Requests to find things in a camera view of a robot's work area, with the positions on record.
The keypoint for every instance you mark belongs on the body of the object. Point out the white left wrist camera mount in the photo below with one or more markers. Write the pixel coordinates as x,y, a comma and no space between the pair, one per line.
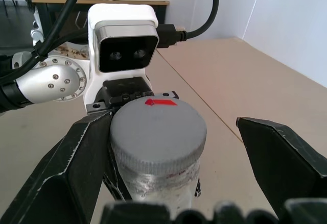
122,40

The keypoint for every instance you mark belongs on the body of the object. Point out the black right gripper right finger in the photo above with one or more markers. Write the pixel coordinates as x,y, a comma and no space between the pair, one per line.
281,162

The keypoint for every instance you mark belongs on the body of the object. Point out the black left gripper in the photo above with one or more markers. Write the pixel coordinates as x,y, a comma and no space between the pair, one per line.
127,87

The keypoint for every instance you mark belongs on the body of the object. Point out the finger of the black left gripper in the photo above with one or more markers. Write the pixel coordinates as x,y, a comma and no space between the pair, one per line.
115,178
198,188

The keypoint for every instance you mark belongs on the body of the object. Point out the clear plastic jar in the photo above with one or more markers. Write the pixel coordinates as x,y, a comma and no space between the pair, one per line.
163,190

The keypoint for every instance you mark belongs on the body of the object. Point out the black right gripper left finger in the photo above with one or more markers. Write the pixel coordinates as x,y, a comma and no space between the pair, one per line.
64,173

